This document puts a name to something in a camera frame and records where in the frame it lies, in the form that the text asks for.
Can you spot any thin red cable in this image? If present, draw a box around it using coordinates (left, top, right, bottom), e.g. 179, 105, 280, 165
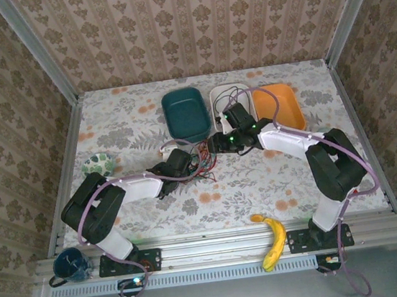
187, 137, 222, 186

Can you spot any teal plastic tray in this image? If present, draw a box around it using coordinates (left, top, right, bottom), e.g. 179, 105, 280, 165
159, 84, 215, 147

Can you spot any white plastic tray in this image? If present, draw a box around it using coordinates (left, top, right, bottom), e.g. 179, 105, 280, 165
208, 81, 257, 136

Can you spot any orange plastic tray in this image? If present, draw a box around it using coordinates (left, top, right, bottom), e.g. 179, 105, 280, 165
250, 80, 308, 137

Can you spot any green leaf pattern bowl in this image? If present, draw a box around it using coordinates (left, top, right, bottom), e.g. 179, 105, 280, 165
79, 150, 118, 180

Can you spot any yellow banana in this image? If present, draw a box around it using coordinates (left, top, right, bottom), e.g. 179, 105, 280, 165
250, 210, 292, 274

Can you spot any dark blue mug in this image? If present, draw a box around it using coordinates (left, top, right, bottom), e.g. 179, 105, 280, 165
45, 245, 95, 289

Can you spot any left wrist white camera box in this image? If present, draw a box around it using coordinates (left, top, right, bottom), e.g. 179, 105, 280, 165
158, 143, 181, 161

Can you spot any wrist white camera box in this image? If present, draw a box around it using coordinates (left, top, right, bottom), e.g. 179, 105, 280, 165
218, 114, 236, 135
158, 143, 181, 161

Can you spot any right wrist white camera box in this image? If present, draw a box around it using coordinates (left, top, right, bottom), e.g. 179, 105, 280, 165
218, 114, 236, 135

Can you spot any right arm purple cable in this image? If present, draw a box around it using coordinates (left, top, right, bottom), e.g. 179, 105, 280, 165
226, 73, 394, 297

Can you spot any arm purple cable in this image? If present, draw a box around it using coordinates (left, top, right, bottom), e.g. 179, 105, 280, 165
67, 135, 224, 297
226, 73, 394, 297

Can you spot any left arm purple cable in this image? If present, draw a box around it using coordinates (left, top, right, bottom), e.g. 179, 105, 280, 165
67, 135, 224, 297

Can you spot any aluminium front rail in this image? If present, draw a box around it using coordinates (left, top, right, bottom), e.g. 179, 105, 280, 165
32, 208, 397, 287

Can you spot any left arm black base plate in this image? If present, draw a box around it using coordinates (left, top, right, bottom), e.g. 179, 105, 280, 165
97, 247, 163, 279

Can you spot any grey slotted cable duct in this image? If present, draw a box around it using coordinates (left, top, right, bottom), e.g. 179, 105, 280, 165
48, 255, 318, 297

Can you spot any aluminium side rail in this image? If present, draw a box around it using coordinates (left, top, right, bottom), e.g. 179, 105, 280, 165
29, 97, 101, 258

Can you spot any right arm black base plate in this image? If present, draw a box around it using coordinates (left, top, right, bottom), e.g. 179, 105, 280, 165
286, 222, 355, 255

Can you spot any aluminium frame post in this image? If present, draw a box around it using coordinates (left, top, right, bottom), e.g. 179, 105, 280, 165
0, 0, 81, 114
317, 0, 397, 68

